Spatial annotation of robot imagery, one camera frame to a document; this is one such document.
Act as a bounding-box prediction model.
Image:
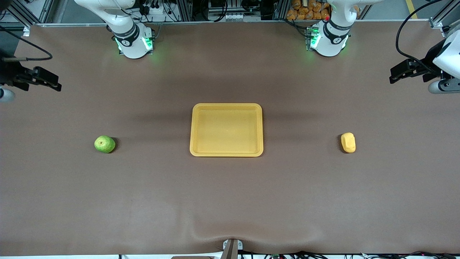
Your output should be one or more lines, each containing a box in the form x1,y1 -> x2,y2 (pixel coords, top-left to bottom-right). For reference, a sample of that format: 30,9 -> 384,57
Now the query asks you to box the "green apple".
94,135 -> 116,154

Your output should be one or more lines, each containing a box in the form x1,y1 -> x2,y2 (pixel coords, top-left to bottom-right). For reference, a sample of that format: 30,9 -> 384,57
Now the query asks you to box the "yellow potato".
341,132 -> 357,154

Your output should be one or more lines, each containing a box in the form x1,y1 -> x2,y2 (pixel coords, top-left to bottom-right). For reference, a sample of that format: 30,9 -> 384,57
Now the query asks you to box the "yellow plastic tray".
189,103 -> 264,158

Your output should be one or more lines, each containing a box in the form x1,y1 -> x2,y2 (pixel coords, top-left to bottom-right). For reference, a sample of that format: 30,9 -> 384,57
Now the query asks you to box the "pile of orange bread rolls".
286,0 -> 332,21

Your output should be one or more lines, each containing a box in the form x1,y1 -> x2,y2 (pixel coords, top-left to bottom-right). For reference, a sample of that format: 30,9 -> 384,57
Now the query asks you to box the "white power strip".
141,3 -> 174,17

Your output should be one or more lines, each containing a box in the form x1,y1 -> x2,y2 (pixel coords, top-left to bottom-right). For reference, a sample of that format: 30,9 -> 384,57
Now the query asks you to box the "brown table mat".
0,21 -> 460,256

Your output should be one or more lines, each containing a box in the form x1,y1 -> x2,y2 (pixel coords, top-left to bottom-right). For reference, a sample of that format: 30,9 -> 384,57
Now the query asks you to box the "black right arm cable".
0,25 -> 53,62

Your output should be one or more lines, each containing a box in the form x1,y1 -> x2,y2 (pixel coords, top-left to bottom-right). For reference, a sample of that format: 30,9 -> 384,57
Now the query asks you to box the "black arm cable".
0,25 -> 53,62
395,0 -> 445,69

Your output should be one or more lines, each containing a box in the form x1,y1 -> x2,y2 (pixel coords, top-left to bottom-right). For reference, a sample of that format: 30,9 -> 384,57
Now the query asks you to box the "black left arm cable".
395,0 -> 445,69

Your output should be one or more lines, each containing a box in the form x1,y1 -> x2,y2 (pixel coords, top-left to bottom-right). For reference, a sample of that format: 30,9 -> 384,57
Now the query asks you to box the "aluminium table frame rail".
35,19 -> 432,28

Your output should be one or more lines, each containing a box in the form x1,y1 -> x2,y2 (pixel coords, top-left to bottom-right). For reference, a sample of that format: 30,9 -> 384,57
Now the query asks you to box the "metal table clamp bracket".
222,238 -> 244,259

